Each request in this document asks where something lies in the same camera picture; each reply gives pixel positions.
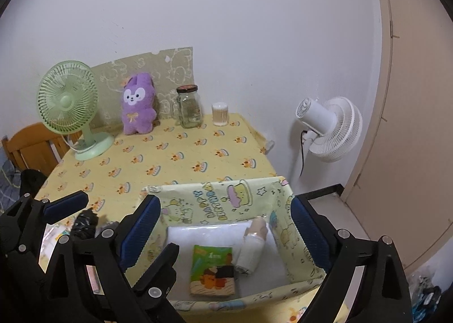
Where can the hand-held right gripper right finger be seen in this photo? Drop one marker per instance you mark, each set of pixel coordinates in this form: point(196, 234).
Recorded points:
point(311, 234)

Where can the wooden chair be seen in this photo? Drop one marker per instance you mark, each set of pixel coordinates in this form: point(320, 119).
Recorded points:
point(32, 146)

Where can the colourful soft cloth book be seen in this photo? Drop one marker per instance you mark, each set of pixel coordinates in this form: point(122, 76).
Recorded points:
point(212, 273)

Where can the beige patterned cushion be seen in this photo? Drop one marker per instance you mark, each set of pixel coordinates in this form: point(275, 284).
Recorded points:
point(166, 68)

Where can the glass jar with black lid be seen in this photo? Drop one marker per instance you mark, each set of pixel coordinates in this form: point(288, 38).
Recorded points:
point(189, 111)

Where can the white standing fan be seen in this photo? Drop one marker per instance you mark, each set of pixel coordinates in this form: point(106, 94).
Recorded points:
point(318, 114)

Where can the beige door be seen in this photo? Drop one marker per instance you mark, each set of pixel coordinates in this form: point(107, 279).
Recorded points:
point(407, 132)

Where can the white bottle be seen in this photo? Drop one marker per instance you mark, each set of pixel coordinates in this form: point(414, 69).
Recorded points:
point(251, 252)

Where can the yellow printed storage box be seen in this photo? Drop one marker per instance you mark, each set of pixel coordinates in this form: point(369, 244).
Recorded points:
point(212, 199)

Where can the blue black packaging clutter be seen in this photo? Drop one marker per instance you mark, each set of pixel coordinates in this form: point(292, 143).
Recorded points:
point(428, 298)

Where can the black cloth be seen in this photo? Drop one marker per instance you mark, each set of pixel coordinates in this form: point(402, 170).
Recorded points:
point(33, 181)

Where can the purple plush rabbit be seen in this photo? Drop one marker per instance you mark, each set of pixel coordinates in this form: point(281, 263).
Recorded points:
point(136, 114)

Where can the clear cotton swab container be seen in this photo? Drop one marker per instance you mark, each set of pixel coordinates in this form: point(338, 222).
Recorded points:
point(220, 116)

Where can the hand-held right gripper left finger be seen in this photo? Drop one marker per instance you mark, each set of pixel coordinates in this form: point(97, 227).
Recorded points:
point(141, 231)

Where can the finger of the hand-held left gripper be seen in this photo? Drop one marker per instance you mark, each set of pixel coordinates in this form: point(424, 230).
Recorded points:
point(159, 273)
point(67, 206)

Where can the green desk fan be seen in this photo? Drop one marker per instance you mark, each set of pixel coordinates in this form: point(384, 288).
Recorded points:
point(67, 100)

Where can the black plastic bag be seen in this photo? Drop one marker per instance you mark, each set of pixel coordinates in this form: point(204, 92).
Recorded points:
point(85, 225)

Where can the blue plaid bedding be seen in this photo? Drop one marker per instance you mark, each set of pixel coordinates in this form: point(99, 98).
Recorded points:
point(9, 185)

